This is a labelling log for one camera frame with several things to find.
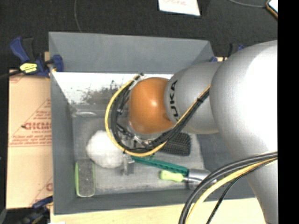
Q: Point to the grey sponge with green edge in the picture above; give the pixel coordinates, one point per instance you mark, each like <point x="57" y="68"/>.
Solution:
<point x="85" y="178"/>

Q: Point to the silver metal cylinder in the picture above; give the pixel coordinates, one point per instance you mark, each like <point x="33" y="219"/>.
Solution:
<point x="198" y="174"/>

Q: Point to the brown cardboard board red print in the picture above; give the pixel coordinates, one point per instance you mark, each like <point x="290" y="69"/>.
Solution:
<point x="28" y="162"/>

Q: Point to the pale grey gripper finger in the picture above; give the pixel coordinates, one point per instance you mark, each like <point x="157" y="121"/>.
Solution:
<point x="125" y="164"/>
<point x="131" y="166"/>

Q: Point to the dark green flat block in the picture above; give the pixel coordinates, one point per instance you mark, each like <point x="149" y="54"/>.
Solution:
<point x="163" y="164"/>

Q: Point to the grey metal bin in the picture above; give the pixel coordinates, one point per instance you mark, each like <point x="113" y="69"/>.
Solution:
<point x="130" y="55"/>

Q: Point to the white crumpled cloth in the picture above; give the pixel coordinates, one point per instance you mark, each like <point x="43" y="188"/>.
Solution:
<point x="102" y="149"/>

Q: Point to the black ribbed brush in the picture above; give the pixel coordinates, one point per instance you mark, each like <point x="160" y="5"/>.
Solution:
<point x="178" y="144"/>

